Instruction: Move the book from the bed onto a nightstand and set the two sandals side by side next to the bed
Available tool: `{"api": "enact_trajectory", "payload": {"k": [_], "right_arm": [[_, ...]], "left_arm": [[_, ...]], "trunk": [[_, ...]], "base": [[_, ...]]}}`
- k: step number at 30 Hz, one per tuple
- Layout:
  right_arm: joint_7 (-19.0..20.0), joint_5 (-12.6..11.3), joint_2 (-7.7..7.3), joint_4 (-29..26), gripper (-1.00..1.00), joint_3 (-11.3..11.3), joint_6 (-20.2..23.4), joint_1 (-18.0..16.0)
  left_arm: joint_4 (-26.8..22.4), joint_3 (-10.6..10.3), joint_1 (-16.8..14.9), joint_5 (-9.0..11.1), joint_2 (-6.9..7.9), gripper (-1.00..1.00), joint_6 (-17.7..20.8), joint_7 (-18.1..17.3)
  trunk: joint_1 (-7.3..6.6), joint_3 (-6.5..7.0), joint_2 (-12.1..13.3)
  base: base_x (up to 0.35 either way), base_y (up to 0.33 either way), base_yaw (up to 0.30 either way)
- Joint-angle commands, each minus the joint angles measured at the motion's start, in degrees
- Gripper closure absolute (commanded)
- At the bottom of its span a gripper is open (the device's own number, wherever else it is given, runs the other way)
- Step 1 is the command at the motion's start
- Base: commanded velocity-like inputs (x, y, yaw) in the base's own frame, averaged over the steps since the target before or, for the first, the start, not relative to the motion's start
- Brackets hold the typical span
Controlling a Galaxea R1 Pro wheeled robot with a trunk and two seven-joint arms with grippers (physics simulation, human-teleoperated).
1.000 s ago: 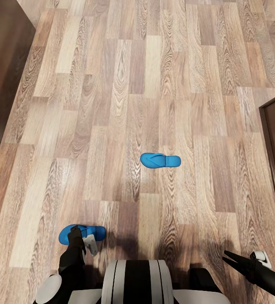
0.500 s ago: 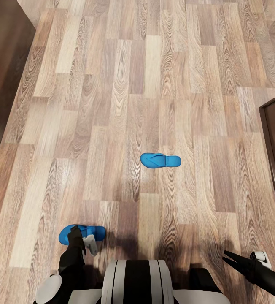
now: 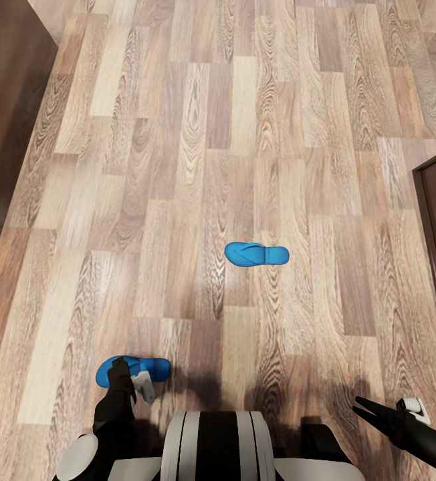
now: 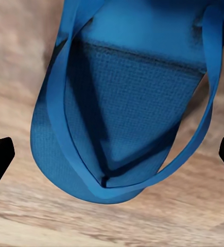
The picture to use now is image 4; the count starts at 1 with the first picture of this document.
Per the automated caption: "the sandal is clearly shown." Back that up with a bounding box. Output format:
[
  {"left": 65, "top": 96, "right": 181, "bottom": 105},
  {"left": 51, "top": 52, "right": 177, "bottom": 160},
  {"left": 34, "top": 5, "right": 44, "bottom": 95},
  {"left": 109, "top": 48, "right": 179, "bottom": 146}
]
[{"left": 30, "top": 0, "right": 224, "bottom": 205}]

